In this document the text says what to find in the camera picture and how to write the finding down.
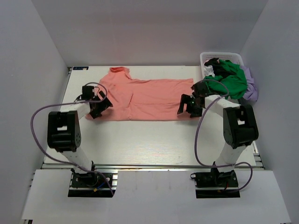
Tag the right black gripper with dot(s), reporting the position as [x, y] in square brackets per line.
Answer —
[187, 99]

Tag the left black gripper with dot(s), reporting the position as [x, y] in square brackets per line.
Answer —
[104, 105]

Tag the salmon pink t shirt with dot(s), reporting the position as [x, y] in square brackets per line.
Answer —
[143, 100]

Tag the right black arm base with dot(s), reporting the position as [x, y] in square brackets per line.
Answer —
[216, 184]

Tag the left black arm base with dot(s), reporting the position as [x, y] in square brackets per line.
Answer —
[90, 185]

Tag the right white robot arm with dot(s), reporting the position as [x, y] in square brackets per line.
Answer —
[239, 123]

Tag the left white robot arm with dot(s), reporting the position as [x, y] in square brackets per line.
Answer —
[64, 134]

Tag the white t shirt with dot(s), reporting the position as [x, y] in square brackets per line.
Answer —
[208, 71]

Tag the black t shirt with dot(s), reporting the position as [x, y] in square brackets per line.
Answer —
[220, 67]

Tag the blue table label sticker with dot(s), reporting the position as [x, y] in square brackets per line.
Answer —
[80, 68]

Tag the green t shirt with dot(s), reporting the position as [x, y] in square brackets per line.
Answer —
[234, 86]

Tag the lavender t shirt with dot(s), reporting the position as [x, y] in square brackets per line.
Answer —
[251, 93]

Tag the white plastic laundry basket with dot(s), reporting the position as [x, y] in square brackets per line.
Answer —
[233, 57]

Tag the aluminium table edge rail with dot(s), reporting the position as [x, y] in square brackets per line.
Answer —
[115, 166]

